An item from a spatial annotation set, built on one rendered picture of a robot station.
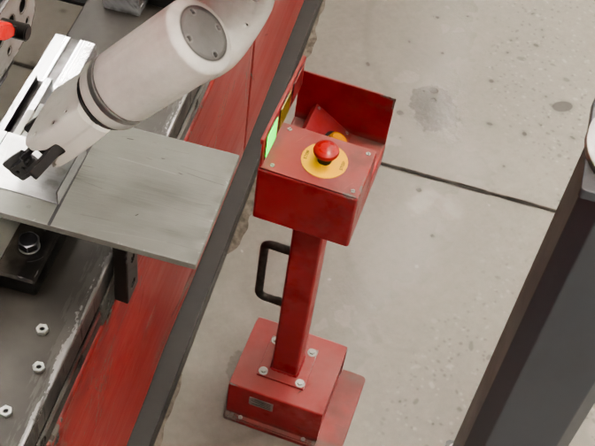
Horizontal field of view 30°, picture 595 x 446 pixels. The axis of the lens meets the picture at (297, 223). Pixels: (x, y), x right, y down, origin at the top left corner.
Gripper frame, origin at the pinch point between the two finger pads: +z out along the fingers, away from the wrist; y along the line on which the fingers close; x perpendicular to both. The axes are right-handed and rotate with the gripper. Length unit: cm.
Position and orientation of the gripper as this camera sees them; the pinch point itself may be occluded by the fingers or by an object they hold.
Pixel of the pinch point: (31, 147)
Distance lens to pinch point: 134.7
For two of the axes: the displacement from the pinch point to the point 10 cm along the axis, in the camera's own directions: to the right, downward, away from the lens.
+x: 6.7, 6.0, 4.4
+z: -7.0, 3.2, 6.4
